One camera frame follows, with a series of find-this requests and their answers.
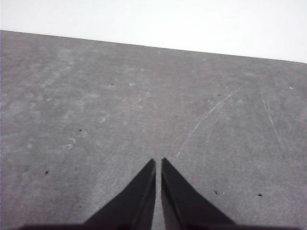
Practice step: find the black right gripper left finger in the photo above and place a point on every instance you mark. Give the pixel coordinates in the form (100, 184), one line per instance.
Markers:
(134, 206)

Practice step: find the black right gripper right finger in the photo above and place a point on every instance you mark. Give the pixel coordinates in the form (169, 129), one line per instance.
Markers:
(182, 206)

